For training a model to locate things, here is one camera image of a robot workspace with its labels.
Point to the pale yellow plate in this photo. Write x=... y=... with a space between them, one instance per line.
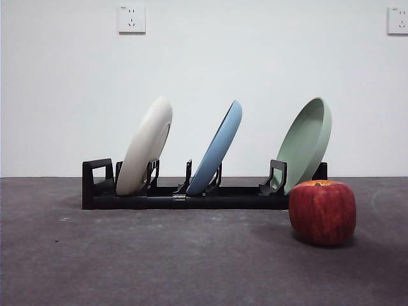
x=143 y=153

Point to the red apple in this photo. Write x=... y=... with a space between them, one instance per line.
x=322 y=213

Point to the blue plate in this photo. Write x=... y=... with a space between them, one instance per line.
x=216 y=150

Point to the black plate rack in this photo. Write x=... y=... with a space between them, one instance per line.
x=223 y=202

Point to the green plate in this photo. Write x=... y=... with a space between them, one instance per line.
x=303 y=143

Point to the white wall socket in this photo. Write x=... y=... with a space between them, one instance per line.
x=398 y=20
x=132 y=19

